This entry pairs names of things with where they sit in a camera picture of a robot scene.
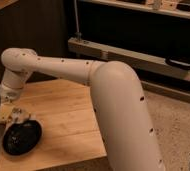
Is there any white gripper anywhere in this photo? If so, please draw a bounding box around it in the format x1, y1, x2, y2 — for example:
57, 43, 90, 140
0, 84, 36, 123

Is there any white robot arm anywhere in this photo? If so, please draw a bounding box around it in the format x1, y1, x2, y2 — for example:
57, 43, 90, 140
0, 48, 166, 171

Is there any black ceramic bowl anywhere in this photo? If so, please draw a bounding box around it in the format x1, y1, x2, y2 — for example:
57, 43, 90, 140
2, 120, 42, 156

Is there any wooden table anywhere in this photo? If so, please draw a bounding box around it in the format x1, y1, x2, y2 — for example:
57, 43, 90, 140
0, 80, 105, 171

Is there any grey metal beam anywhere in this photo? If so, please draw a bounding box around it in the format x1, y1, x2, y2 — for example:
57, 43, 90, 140
68, 37, 190, 82

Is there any metal vertical pole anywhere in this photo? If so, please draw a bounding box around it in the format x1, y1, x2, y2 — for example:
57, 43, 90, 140
74, 0, 82, 41

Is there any wooden shelf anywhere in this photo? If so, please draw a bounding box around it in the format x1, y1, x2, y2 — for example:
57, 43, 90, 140
81, 0, 190, 19

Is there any black handle loop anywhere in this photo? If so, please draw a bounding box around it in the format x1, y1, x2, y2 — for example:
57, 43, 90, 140
165, 58, 190, 70

